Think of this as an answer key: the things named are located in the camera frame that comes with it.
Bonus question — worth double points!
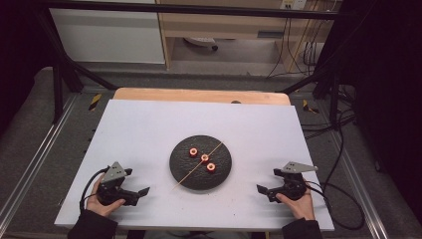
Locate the light wooden desk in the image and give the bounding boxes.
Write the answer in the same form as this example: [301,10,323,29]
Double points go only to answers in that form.
[155,0,332,73]

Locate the white cabinet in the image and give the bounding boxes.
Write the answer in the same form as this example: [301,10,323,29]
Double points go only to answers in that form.
[49,8,166,65]

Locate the office chair caster base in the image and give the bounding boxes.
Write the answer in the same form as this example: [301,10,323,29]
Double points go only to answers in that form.
[183,37,219,52]

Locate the light wooden table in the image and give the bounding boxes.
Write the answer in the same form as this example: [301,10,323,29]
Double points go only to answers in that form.
[112,87,292,107]

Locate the black metal frame crossbar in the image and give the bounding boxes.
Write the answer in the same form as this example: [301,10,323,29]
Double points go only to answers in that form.
[43,1,339,20]

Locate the person's right hand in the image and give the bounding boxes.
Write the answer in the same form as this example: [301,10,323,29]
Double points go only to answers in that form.
[276,185,317,221]

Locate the hand-held gripper black cable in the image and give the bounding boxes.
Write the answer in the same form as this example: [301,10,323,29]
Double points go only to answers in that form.
[79,167,110,214]
[303,180,366,231]

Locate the round black textured plate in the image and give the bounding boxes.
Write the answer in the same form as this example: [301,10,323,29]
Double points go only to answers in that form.
[168,133,233,191]

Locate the bundle of hanging cables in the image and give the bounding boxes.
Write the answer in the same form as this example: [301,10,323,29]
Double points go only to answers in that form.
[267,18,329,79]

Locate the black curtain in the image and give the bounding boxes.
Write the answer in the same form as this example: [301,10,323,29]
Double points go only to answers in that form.
[341,0,422,227]

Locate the thin wooden skewer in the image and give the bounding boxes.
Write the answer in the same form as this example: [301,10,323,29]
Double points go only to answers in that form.
[171,140,224,191]

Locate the right hand-held gripper black cable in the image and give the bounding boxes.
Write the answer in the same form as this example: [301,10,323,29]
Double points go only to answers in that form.
[303,180,366,231]

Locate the white board sheet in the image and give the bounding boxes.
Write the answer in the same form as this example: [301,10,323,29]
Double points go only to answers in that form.
[54,99,335,232]

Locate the aluminium rail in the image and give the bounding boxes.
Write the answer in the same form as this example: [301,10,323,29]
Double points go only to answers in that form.
[326,132,390,239]
[0,94,79,227]

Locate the white wall socket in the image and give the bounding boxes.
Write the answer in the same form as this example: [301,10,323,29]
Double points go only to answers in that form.
[280,0,307,10]

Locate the black metal frame leg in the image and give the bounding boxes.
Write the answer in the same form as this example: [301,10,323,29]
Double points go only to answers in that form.
[282,13,342,128]
[36,9,118,124]

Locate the yellow black tape strip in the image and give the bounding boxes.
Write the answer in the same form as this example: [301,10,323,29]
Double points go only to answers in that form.
[302,99,319,115]
[88,94,103,112]

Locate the person's left hand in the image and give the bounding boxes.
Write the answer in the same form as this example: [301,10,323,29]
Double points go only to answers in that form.
[87,174,127,217]

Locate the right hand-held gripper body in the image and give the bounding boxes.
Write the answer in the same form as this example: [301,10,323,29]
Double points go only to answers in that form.
[268,161,318,203]

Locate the left hand-held gripper black cable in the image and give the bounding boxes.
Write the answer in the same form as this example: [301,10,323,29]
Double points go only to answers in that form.
[79,167,110,214]

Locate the black floor cables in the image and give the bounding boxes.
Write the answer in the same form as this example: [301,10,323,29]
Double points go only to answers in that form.
[300,85,356,140]

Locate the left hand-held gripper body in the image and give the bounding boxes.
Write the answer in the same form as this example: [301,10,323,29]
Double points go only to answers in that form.
[96,161,140,207]

